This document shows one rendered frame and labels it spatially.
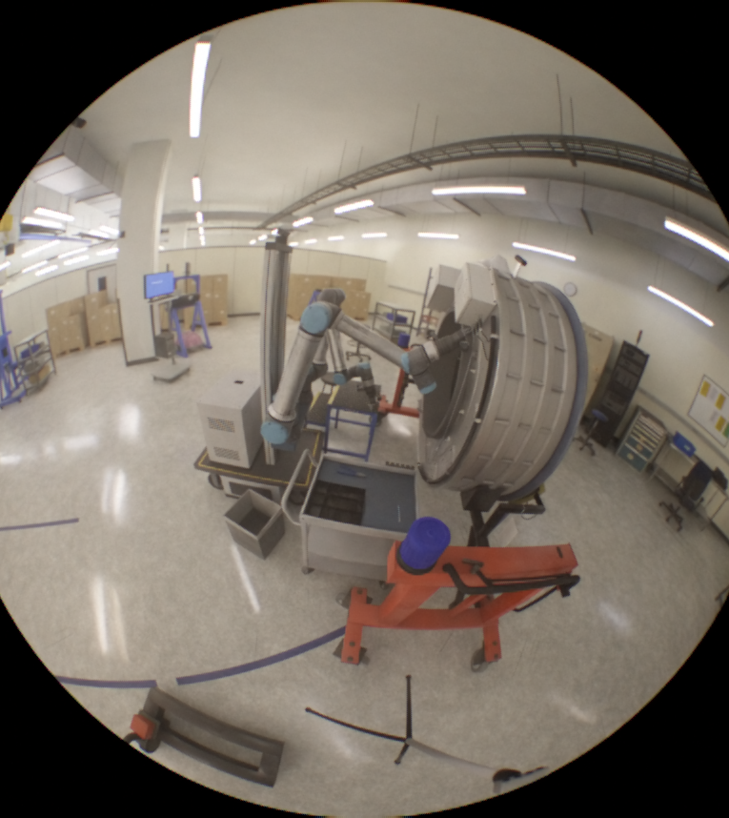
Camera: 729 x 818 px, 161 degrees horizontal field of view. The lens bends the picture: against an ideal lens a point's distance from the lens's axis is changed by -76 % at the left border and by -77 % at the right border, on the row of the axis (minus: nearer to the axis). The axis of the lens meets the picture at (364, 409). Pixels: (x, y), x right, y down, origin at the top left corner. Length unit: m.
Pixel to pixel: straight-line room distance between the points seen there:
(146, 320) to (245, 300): 4.13
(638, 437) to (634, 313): 2.52
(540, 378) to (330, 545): 1.36
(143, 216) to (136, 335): 2.12
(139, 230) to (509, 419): 5.43
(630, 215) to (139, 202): 7.20
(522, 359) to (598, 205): 3.68
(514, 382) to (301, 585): 1.60
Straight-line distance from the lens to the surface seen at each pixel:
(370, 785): 1.83
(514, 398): 1.05
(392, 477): 1.46
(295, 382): 1.19
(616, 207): 4.47
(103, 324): 7.97
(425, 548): 0.68
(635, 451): 5.72
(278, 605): 1.73
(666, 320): 6.60
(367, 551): 1.57
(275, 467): 1.93
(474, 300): 1.11
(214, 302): 7.37
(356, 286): 9.05
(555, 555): 1.12
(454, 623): 1.59
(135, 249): 5.28
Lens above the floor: 1.66
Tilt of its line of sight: 30 degrees down
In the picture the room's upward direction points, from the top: 10 degrees clockwise
